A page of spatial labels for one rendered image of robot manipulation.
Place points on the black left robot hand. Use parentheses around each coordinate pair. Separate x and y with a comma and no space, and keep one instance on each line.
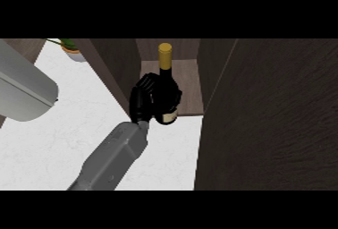
(142,98)

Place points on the dark wine bottle gold cap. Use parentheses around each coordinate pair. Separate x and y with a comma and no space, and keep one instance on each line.
(166,56)

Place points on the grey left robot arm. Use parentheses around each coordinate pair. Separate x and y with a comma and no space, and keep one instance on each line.
(114,155)

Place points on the brown wooden cabinet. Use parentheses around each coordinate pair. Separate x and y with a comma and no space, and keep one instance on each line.
(113,65)

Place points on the dark brown cabinet door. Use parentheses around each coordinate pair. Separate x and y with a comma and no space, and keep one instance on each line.
(272,119)

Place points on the small potted green plant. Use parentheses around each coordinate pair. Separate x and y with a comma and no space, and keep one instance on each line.
(74,53)

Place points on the pale grey rounded appliance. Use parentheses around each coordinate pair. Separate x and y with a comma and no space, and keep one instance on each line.
(23,92)

